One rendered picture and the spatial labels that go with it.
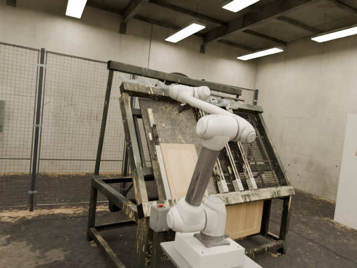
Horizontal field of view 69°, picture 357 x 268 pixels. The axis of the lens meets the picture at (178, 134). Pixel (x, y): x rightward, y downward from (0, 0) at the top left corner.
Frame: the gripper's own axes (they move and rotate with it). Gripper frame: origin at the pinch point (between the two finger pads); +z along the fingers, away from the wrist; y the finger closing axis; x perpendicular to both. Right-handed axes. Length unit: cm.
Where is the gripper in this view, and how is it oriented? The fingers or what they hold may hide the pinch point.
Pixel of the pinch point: (180, 110)
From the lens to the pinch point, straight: 218.6
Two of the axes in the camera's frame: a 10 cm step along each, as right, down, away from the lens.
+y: -8.9, 0.2, -4.5
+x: 1.3, 9.7, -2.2
